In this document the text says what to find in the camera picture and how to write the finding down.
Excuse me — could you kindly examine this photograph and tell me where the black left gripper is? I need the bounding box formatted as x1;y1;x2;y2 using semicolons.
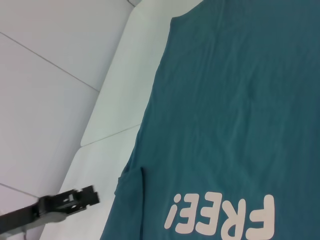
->
0;184;101;234

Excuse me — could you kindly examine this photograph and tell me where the teal T-shirt with FREE! print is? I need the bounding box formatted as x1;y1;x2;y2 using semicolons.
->
99;0;320;240

